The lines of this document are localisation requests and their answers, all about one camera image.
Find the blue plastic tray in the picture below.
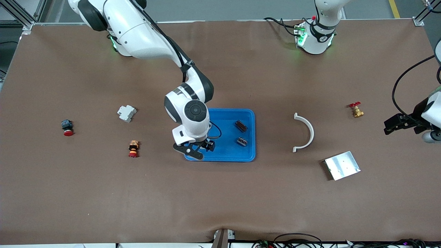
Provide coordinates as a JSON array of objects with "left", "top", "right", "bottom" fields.
[{"left": 184, "top": 108, "right": 256, "bottom": 162}]

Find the brown table cover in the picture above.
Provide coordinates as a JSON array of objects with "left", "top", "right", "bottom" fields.
[{"left": 0, "top": 19, "right": 441, "bottom": 245}]

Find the silver metal plate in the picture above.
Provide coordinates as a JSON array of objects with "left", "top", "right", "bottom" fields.
[{"left": 323, "top": 151, "right": 361, "bottom": 181}]

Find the white circuit breaker module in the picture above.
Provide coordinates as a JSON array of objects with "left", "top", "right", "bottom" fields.
[{"left": 117, "top": 105, "right": 137, "bottom": 123}]

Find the metal table clamp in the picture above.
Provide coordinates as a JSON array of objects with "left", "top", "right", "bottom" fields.
[{"left": 212, "top": 228, "right": 236, "bottom": 248}]

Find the red mushroom button black block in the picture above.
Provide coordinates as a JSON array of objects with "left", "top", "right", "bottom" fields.
[{"left": 61, "top": 119, "right": 74, "bottom": 137}]

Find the brass valve with red handle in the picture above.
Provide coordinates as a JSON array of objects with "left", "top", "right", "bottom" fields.
[{"left": 349, "top": 102, "right": 365, "bottom": 118}]

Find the white curved plastic bracket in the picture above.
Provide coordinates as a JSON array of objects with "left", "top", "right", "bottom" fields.
[{"left": 293, "top": 113, "right": 315, "bottom": 153}]

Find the aluminium frame profile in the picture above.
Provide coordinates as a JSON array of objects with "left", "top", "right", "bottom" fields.
[
  {"left": 413, "top": 0, "right": 441, "bottom": 27},
  {"left": 0, "top": 0, "right": 47, "bottom": 35}
]

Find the black cable bundle with connectors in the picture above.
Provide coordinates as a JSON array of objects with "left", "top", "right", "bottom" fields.
[{"left": 252, "top": 233, "right": 324, "bottom": 248}]

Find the black left base cable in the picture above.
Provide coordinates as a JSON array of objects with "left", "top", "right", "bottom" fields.
[{"left": 264, "top": 17, "right": 301, "bottom": 37}]

